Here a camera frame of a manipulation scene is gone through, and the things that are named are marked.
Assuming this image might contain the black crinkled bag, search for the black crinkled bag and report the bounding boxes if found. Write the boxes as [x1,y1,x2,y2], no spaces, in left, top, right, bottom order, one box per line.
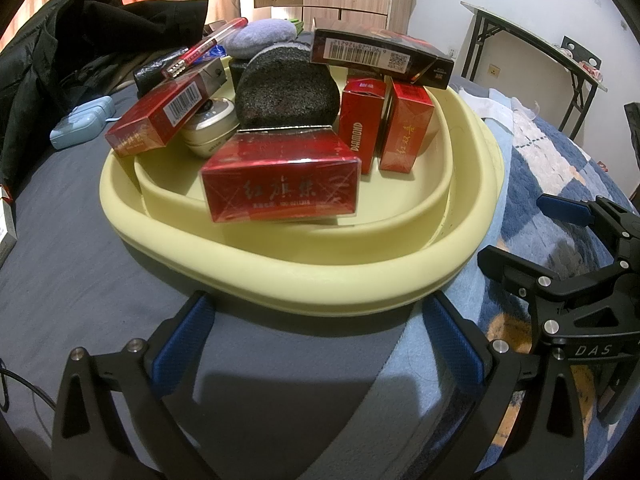
[132,45,201,98]

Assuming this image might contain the shiny red box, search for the shiny red box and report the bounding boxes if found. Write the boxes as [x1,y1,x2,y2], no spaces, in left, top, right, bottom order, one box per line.
[200,125,363,224]

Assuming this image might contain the red and clear pen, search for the red and clear pen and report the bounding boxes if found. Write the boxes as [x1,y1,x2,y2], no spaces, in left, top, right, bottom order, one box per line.
[161,17,249,80]

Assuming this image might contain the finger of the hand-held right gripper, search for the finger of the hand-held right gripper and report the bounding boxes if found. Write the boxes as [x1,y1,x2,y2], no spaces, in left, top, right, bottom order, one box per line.
[536,192,640,266]
[477,245,631,321]

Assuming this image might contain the black round sponge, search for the black round sponge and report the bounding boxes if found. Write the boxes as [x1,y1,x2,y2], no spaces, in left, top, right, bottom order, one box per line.
[235,42,342,131]

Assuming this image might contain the dark box gold circle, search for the dark box gold circle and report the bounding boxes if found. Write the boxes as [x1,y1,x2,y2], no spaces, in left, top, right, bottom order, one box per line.
[310,27,456,92]

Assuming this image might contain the white cigarette pack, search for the white cigarette pack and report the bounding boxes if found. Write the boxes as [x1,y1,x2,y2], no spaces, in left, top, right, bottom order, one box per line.
[0,185,18,266]

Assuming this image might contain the large red and white box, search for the large red and white box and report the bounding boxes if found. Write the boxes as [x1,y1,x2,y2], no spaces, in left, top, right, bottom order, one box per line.
[378,77,435,173]

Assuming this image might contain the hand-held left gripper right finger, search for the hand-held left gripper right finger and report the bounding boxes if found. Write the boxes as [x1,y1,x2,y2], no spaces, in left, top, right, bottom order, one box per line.
[422,291,586,480]

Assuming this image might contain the blue and white plaid blanket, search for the blue and white plaid blanket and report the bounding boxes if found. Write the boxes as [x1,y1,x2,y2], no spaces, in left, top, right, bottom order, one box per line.
[380,87,640,480]

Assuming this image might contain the beige round jar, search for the beige round jar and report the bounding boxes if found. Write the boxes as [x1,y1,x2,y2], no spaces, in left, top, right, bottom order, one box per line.
[180,97,241,158]

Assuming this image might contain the black folding table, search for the black folding table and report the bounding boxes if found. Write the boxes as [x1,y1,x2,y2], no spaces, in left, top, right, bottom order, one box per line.
[460,1,611,141]

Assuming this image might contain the black jacket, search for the black jacket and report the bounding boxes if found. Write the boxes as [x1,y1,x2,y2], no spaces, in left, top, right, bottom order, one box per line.
[0,0,211,196]

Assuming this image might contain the thin black cable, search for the thin black cable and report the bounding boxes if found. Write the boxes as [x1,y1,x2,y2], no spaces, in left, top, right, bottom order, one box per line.
[0,365,58,416]

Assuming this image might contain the red box with barcode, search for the red box with barcode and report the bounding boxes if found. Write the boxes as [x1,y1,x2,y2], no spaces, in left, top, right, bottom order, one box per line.
[104,57,224,158]

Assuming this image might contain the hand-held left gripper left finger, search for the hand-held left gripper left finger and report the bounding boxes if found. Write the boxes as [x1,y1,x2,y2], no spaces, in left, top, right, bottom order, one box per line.
[51,290,221,480]

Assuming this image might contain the pale yellow plastic basin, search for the pale yellow plastic basin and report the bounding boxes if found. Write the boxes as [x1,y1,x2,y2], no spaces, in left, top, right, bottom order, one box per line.
[99,55,506,318]

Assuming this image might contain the light blue case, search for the light blue case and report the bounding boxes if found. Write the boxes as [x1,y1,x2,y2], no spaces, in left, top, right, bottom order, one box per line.
[49,96,116,151]

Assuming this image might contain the narrow red box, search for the narrow red box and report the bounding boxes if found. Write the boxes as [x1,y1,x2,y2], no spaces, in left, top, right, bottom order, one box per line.
[340,77,387,175]

